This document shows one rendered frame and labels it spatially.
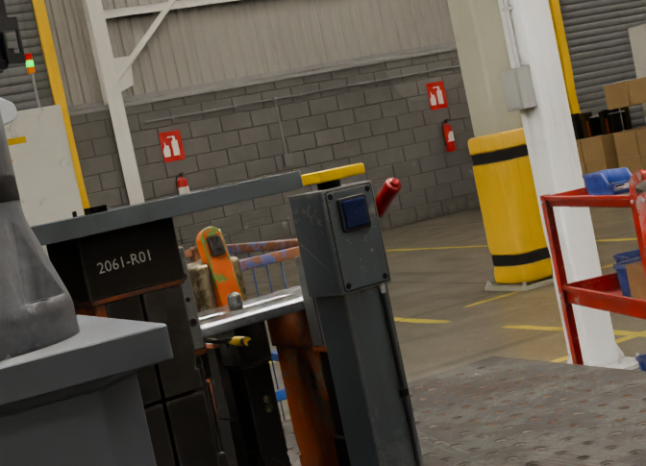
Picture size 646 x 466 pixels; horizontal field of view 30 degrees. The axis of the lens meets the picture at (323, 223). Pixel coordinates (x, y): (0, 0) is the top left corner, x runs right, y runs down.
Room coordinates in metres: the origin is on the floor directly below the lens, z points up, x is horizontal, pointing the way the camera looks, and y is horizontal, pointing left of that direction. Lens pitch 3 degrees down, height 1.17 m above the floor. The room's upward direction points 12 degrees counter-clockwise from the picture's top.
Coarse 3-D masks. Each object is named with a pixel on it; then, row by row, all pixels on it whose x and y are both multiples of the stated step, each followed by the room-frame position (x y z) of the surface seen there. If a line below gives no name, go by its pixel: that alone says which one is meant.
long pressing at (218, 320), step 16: (288, 288) 1.73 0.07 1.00; (256, 304) 1.63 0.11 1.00; (272, 304) 1.57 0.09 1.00; (288, 304) 1.53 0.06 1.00; (304, 304) 1.55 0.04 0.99; (208, 320) 1.54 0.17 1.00; (224, 320) 1.48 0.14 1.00; (240, 320) 1.49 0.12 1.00; (256, 320) 1.50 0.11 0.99; (208, 336) 1.47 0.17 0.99
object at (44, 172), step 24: (24, 120) 9.20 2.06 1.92; (48, 120) 9.28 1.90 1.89; (24, 144) 9.18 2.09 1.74; (48, 144) 9.26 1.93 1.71; (24, 168) 9.16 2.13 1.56; (48, 168) 9.24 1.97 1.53; (72, 168) 9.33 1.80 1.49; (24, 192) 9.15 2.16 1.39; (48, 192) 9.23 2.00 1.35; (72, 192) 9.31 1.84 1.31; (48, 216) 9.21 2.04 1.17; (72, 216) 9.29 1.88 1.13
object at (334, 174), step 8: (336, 168) 1.27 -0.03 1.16; (344, 168) 1.27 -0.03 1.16; (352, 168) 1.28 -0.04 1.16; (360, 168) 1.28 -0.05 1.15; (304, 176) 1.28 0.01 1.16; (312, 176) 1.26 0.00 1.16; (320, 176) 1.26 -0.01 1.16; (328, 176) 1.26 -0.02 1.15; (336, 176) 1.27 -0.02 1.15; (344, 176) 1.27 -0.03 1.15; (304, 184) 1.28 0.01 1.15; (320, 184) 1.29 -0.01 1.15; (328, 184) 1.28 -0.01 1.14; (336, 184) 1.29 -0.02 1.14
